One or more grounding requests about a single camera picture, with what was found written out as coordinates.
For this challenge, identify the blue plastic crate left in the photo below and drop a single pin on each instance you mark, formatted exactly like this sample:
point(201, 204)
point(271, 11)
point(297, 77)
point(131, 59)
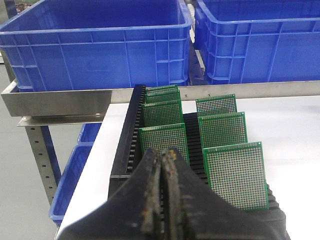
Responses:
point(58, 45)

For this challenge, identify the green board back right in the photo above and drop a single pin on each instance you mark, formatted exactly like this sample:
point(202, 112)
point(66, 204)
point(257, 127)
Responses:
point(216, 105)

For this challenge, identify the steel shelf rail frame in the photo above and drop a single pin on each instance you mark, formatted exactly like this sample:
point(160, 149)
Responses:
point(291, 108)

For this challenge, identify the green board middle right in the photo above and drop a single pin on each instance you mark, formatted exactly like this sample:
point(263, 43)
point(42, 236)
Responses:
point(222, 129)

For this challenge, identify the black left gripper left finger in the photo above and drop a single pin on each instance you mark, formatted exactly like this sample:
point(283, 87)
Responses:
point(131, 213)

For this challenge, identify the green board middle left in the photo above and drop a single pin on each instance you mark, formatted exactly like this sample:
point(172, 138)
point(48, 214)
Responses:
point(162, 113)

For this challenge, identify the green perforated circuit board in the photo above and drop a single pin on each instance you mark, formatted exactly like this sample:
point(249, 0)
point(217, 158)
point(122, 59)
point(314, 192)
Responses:
point(237, 174)

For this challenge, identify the green board rearmost left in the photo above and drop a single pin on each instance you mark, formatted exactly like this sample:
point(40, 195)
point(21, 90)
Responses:
point(161, 88)

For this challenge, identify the black slotted board rack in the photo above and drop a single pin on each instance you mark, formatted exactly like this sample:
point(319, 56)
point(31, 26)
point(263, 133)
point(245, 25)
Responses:
point(129, 154)

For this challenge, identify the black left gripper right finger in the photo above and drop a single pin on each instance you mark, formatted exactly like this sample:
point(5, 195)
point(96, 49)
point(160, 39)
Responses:
point(192, 211)

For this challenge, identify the blue plastic crate centre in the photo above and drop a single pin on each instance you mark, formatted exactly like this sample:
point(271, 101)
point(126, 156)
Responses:
point(258, 41)

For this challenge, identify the green board back left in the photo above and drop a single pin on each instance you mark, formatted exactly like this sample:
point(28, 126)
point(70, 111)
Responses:
point(162, 96)

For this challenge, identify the blue plastic crate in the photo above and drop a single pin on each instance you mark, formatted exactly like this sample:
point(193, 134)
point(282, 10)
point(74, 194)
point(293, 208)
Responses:
point(258, 41)
point(58, 45)

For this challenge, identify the blue bin lower shelf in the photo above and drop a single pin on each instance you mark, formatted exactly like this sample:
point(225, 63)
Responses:
point(73, 171)

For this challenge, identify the green board front left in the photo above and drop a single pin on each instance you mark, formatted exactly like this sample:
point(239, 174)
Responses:
point(165, 136)

